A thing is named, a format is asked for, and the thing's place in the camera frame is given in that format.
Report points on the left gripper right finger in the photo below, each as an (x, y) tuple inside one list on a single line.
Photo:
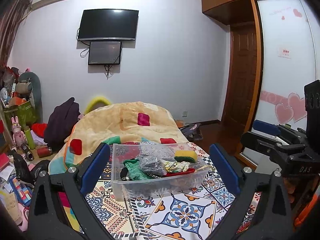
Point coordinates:
[(272, 218)]

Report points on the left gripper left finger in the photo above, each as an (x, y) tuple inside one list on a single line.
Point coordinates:
[(58, 207)]

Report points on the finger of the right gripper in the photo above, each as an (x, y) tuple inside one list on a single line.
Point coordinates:
[(265, 144), (267, 127)]

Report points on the yellow green sponge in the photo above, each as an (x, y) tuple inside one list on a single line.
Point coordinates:
[(186, 155)]

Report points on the red velvet item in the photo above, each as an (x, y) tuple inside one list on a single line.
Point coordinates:
[(188, 171)]

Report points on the floral yellow scrunchie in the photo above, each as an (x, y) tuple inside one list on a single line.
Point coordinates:
[(175, 166)]

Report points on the green knitted cloth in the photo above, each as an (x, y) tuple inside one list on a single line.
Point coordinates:
[(135, 173)]

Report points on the black gold-patterned soft item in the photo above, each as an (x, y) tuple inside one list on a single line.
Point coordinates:
[(124, 174)]

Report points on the grey knitted cloth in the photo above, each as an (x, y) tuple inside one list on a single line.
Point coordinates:
[(152, 165)]

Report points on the bag on floor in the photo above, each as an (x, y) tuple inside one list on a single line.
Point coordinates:
[(192, 132)]

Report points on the red cylinder can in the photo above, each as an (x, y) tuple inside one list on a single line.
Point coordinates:
[(43, 152)]

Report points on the green bottle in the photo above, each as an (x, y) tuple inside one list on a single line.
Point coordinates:
[(29, 137)]

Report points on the patterned tile bedsheet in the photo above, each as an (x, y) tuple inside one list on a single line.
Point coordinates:
[(190, 214)]

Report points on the white wardrobe sliding door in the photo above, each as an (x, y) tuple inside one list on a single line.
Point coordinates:
[(290, 36)]

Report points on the pink rabbit figure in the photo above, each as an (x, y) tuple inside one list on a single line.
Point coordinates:
[(18, 136)]

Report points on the clear plastic storage box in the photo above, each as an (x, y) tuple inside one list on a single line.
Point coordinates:
[(157, 185)]

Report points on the dark purple garment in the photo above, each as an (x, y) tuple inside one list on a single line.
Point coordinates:
[(61, 123)]

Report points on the brown wooden door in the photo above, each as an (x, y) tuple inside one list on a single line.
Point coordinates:
[(240, 88)]

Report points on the green cardboard box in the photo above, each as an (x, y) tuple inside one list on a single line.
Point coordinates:
[(26, 114)]

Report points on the beige fleece blanket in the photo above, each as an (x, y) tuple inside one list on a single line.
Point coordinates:
[(115, 124)]

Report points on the grey shark plush toy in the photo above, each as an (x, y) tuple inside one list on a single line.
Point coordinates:
[(29, 86)]

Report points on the yellow fuzzy item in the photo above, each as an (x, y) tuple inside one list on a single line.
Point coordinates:
[(95, 103)]

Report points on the striped red curtain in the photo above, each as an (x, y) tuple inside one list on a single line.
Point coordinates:
[(10, 22)]

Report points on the small black wall monitor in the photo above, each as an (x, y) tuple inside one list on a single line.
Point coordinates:
[(104, 53)]

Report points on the wall-mounted black television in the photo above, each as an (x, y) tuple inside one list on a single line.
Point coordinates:
[(108, 24)]

